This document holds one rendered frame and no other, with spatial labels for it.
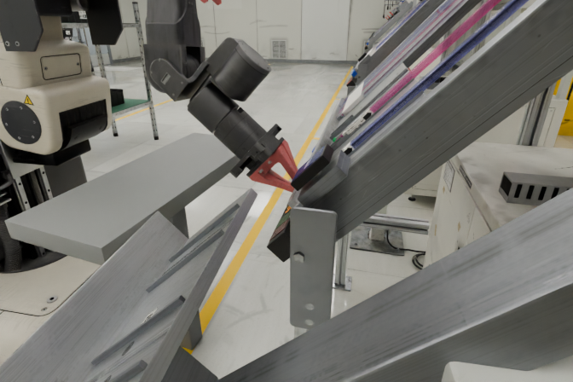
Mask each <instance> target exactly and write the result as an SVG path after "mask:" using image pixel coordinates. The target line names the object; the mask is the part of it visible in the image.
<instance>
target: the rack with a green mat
mask: <svg viewBox="0 0 573 382"><path fill-rule="evenodd" d="M132 5H133V10H134V16H135V22H136V23H122V24H123V27H136V31H137V36H138V43H139V48H140V53H141V58H142V69H143V74H144V79H145V85H146V91H147V96H148V99H147V100H142V99H126V98H124V104H120V105H117V106H115V107H112V117H113V122H112V129H113V136H119V134H118V130H117V125H116V121H115V117H116V116H119V115H121V114H124V113H127V112H130V111H133V110H136V109H138V108H141V107H145V106H147V105H149V112H150V117H151V122H152V127H153V138H154V140H159V135H158V129H157V124H156V118H155V112H154V106H153V96H152V91H151V85H150V83H149V81H148V78H147V74H146V67H145V57H144V48H143V45H144V41H143V35H142V24H141V19H140V14H139V8H138V2H132ZM61 26H62V28H89V25H88V23H66V22H61ZM95 52H96V55H97V60H98V64H99V68H100V73H101V77H102V78H105V79H107V75H106V71H105V67H104V63H103V59H102V54H101V46H100V45H95Z"/></svg>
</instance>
